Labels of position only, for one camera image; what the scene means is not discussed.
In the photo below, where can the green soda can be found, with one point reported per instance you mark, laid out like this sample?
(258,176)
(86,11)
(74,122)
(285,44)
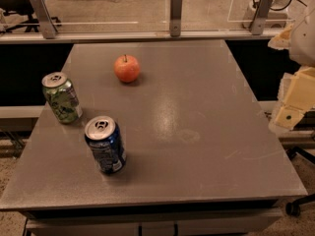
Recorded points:
(60,94)

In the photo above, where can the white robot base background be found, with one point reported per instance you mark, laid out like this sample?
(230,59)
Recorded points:
(278,13)

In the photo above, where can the blue pepsi can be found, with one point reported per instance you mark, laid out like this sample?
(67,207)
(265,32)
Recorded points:
(102,135)

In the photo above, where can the metal railing bracket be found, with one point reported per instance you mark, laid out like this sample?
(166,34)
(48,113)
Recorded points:
(175,18)
(47,28)
(260,17)

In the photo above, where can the right metal railing bracket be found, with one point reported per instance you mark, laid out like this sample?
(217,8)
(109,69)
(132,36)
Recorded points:
(260,17)

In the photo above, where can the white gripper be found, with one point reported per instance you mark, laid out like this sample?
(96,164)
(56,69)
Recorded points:
(304,43)

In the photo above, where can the red apple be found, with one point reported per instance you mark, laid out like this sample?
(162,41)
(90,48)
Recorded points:
(126,68)

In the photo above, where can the middle metal railing bracket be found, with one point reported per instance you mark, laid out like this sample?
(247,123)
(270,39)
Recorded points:
(175,18)

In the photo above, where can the left metal railing bracket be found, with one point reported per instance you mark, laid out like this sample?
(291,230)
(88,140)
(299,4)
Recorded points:
(47,28)

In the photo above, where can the grey table drawer cabinet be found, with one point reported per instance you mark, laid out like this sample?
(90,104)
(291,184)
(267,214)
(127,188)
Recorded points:
(192,223)

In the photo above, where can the black chair top left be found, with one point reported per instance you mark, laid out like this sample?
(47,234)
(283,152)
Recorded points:
(19,7)

